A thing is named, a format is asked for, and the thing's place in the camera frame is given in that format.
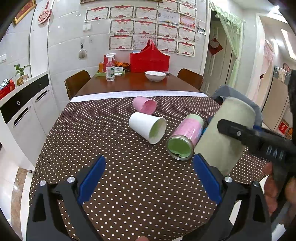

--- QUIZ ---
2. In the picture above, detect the green tray with items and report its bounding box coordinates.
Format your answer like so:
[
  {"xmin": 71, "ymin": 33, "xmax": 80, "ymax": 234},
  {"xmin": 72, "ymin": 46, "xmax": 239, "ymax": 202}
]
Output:
[{"xmin": 94, "ymin": 67, "xmax": 126, "ymax": 77}]

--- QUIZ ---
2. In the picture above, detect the pink green glass jar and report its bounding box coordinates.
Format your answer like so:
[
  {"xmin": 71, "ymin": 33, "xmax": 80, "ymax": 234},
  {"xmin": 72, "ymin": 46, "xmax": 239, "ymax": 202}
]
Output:
[{"xmin": 166, "ymin": 114, "xmax": 204, "ymax": 161}]

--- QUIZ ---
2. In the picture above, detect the beige green cup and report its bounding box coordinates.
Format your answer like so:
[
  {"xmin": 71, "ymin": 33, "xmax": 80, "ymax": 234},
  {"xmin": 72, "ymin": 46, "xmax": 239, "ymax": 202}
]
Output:
[{"xmin": 194, "ymin": 97, "xmax": 255, "ymax": 176}]

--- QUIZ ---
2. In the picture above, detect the red box on sideboard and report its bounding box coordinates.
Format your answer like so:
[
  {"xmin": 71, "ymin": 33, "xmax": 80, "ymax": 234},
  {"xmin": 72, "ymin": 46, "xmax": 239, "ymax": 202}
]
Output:
[{"xmin": 0, "ymin": 78, "xmax": 16, "ymax": 99}]

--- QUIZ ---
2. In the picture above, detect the grey jacket on chair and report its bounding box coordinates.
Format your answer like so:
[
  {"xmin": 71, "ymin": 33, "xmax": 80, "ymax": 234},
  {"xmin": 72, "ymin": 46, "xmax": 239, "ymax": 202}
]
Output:
[{"xmin": 211, "ymin": 85, "xmax": 263, "ymax": 126}]

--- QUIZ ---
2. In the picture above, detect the white ceramic bowl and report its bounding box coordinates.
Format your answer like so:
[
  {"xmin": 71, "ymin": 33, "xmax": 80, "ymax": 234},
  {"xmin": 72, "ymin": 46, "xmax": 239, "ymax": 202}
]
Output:
[{"xmin": 144, "ymin": 71, "xmax": 167, "ymax": 82}]

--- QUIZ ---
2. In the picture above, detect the red gift bag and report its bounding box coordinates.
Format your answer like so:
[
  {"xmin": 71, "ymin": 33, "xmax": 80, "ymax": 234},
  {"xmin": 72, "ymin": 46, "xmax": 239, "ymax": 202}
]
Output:
[{"xmin": 130, "ymin": 40, "xmax": 170, "ymax": 73}]

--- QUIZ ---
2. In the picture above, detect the left brown wooden chair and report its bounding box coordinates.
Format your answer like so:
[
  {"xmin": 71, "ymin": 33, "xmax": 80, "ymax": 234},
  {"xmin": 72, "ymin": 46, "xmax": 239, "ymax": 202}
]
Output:
[{"xmin": 64, "ymin": 70, "xmax": 91, "ymax": 100}]

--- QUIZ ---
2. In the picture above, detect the white paper cup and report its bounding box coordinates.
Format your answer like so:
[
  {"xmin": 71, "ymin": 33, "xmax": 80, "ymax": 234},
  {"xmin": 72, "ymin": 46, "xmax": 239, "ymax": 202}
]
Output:
[{"xmin": 128, "ymin": 112, "xmax": 167, "ymax": 145}]

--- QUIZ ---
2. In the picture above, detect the brown polka dot tablecloth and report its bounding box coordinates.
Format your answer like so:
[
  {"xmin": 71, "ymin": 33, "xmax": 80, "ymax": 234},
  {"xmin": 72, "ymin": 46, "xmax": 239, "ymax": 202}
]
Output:
[{"xmin": 28, "ymin": 95, "xmax": 270, "ymax": 241}]

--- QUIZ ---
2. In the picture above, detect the small green potted plant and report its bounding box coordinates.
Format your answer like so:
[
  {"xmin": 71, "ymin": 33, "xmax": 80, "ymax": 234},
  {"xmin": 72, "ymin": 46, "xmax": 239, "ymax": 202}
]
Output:
[{"xmin": 14, "ymin": 64, "xmax": 30, "ymax": 86}]

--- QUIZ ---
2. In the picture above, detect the small pink cup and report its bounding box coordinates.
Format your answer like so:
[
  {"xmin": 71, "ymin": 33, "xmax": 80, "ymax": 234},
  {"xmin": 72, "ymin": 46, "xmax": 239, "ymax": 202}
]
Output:
[{"xmin": 132, "ymin": 96, "xmax": 157, "ymax": 115}]

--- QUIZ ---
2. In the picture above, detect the round red wall ornament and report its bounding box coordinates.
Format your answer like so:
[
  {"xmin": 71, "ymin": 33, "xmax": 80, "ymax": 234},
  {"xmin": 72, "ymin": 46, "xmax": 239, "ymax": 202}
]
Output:
[{"xmin": 38, "ymin": 1, "xmax": 51, "ymax": 24}]

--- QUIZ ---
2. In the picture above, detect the clear spray bottle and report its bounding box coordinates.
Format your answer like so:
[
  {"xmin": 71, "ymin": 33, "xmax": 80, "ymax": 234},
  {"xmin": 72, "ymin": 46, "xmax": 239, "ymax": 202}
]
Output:
[{"xmin": 106, "ymin": 53, "xmax": 116, "ymax": 81}]

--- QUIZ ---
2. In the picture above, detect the right brown wooden chair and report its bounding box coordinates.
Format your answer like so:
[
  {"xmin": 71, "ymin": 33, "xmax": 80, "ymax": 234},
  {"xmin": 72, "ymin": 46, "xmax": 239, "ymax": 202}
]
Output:
[{"xmin": 177, "ymin": 68, "xmax": 203, "ymax": 90}]

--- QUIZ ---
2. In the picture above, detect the gold framed red picture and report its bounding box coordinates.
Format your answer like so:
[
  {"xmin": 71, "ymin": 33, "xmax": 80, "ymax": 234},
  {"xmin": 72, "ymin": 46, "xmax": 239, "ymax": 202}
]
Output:
[{"xmin": 13, "ymin": 0, "xmax": 37, "ymax": 25}]

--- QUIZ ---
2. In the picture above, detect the hanging brush on wall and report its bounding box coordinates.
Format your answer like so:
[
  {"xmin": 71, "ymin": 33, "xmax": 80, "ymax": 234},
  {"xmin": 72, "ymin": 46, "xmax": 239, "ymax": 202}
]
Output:
[{"xmin": 78, "ymin": 42, "xmax": 87, "ymax": 59}]

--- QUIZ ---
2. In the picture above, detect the white black sideboard cabinet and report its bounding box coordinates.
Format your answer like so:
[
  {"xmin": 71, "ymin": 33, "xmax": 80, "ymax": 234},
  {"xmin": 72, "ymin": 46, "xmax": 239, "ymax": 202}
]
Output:
[{"xmin": 1, "ymin": 72, "xmax": 59, "ymax": 170}]

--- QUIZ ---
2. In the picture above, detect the person's left hand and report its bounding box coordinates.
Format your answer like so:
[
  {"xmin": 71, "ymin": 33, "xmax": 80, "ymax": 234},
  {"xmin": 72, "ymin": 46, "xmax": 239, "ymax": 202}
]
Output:
[{"xmin": 135, "ymin": 236, "xmax": 149, "ymax": 241}]

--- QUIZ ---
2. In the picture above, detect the red diamond door decoration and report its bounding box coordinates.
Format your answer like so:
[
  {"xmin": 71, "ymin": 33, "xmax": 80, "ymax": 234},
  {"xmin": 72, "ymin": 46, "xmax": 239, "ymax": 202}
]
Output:
[{"xmin": 208, "ymin": 38, "xmax": 223, "ymax": 56}]

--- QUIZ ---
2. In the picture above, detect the brown wooden chair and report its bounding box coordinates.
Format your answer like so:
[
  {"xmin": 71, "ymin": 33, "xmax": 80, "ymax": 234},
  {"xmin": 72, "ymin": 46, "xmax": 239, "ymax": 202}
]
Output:
[
  {"xmin": 177, "ymin": 68, "xmax": 203, "ymax": 90},
  {"xmin": 64, "ymin": 70, "xmax": 91, "ymax": 100}
]

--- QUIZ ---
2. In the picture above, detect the person's right hand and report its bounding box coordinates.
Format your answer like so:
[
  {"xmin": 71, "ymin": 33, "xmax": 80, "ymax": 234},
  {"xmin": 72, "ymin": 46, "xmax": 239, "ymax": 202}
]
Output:
[{"xmin": 263, "ymin": 162, "xmax": 296, "ymax": 220}]

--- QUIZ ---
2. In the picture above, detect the red box on table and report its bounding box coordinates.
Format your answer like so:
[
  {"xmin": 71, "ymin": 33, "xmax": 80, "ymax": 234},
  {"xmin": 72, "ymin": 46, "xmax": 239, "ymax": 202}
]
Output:
[{"xmin": 104, "ymin": 54, "xmax": 113, "ymax": 72}]

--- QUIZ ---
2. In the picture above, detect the green door curtain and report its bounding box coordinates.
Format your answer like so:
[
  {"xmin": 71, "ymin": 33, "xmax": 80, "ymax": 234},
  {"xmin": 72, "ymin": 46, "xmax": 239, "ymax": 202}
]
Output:
[{"xmin": 210, "ymin": 1, "xmax": 244, "ymax": 88}]

